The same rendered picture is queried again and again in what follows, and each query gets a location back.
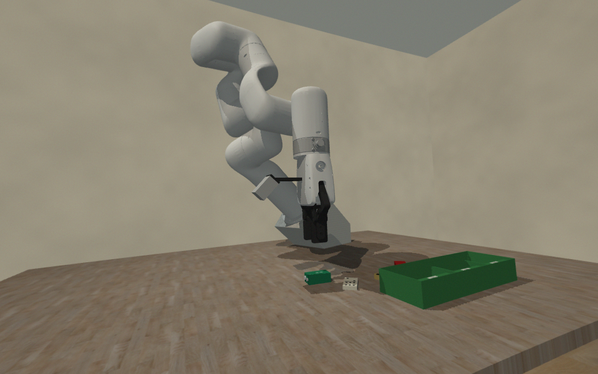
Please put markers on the green 9v battery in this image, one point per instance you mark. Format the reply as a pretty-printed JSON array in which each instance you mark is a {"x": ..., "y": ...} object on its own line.
[{"x": 317, "y": 277}]

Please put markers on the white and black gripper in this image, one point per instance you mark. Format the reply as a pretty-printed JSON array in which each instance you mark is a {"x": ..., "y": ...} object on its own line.
[{"x": 317, "y": 186}]

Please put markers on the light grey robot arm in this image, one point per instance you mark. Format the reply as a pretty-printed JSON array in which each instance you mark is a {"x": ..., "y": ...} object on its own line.
[{"x": 258, "y": 119}]

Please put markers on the white domino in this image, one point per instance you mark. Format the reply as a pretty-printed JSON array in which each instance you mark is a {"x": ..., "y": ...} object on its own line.
[{"x": 350, "y": 283}]

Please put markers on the green rack of bins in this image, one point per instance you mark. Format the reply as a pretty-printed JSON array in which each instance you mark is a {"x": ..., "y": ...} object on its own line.
[{"x": 427, "y": 283}]

